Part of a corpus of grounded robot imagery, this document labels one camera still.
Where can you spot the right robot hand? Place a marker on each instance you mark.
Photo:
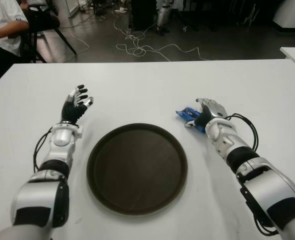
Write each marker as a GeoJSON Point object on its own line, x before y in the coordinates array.
{"type": "Point", "coordinates": [213, 110]}

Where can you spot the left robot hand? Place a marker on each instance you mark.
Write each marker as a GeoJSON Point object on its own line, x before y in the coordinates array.
{"type": "Point", "coordinates": [71, 111]}

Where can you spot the blue Oreo packet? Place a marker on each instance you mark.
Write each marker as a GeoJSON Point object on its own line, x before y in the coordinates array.
{"type": "Point", "coordinates": [185, 112]}

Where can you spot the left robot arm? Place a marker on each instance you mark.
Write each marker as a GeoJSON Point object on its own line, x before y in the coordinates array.
{"type": "Point", "coordinates": [62, 136]}

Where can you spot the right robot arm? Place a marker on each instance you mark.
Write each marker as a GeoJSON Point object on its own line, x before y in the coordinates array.
{"type": "Point", "coordinates": [225, 140]}

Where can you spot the round dark brown tray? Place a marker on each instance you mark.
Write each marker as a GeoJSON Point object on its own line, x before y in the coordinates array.
{"type": "Point", "coordinates": [137, 170]}

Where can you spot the black chair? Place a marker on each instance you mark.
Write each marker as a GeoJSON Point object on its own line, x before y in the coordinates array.
{"type": "Point", "coordinates": [45, 22]}

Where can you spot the white cabinet panel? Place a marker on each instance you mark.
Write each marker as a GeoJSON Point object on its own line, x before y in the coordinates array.
{"type": "Point", "coordinates": [72, 7]}

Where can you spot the silver humanoid robot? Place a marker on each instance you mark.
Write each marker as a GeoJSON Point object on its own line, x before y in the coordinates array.
{"type": "Point", "coordinates": [162, 15]}

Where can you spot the seated person white shirt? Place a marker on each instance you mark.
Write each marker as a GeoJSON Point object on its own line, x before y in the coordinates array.
{"type": "Point", "coordinates": [2, 22]}

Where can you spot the black box cabinet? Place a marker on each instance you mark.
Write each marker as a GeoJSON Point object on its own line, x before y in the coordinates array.
{"type": "Point", "coordinates": [143, 15]}

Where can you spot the white curved cabinet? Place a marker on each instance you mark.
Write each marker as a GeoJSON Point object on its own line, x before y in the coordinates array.
{"type": "Point", "coordinates": [292, 15]}

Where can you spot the grey metal frame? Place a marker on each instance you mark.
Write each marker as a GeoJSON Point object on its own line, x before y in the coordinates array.
{"type": "Point", "coordinates": [251, 13]}

